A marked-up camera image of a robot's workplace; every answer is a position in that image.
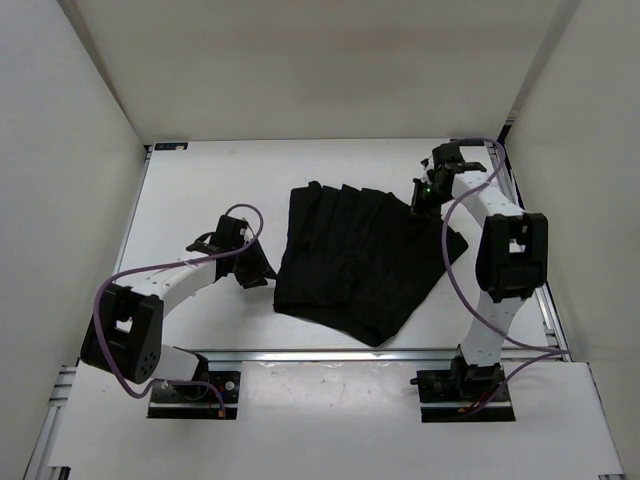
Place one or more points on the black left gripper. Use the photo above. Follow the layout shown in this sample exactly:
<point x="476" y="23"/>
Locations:
<point x="261" y="268"/>

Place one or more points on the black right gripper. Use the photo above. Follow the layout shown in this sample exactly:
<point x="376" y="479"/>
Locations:
<point x="417" y="207"/>

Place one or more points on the black pleated skirt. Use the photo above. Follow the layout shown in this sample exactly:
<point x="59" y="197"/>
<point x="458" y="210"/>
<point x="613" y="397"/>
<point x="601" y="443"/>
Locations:
<point x="358" y="261"/>

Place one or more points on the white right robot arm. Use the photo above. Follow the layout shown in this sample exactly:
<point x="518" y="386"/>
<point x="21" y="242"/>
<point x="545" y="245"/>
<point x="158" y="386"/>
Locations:
<point x="511" y="263"/>

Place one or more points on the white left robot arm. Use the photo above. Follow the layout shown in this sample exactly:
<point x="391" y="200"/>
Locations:
<point x="125" y="333"/>

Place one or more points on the blue left corner label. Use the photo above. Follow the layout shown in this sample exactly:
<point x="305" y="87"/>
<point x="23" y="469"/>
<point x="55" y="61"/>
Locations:
<point x="171" y="146"/>

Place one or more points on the white front cover board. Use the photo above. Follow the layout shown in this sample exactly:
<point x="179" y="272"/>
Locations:
<point x="341" y="421"/>

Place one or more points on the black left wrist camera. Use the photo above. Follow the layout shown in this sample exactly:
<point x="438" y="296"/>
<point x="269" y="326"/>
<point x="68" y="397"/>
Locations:
<point x="230" y="233"/>

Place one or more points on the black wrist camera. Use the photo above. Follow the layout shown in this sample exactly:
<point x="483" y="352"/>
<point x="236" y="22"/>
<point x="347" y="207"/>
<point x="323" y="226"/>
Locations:
<point x="230" y="233"/>
<point x="448" y="156"/>

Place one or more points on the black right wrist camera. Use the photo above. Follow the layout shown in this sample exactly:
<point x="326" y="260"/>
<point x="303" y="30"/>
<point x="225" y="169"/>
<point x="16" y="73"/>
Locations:
<point x="448" y="156"/>

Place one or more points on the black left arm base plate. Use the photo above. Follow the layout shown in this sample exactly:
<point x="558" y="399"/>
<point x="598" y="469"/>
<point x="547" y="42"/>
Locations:
<point x="216" y="397"/>

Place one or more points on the aluminium table frame rail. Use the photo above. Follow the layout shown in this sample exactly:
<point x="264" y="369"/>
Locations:
<point x="184" y="192"/>

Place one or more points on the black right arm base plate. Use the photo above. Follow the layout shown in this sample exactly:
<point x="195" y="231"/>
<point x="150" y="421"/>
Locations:
<point x="448" y="397"/>

